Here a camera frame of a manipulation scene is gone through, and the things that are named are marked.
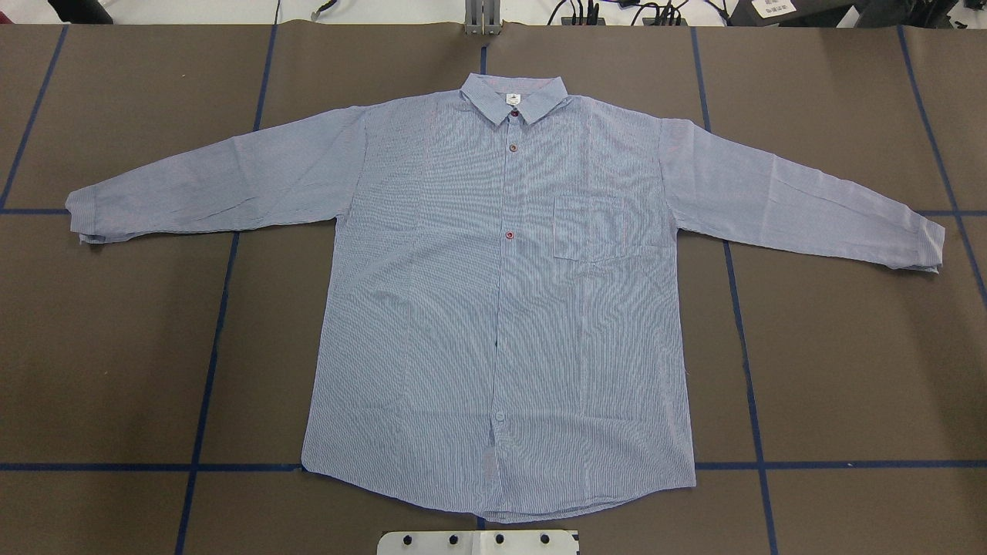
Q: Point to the light blue striped shirt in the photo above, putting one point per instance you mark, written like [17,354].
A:
[502,328]

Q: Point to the grey aluminium frame post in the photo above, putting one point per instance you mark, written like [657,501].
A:
[482,17]

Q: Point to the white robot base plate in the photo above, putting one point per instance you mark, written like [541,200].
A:
[480,542]

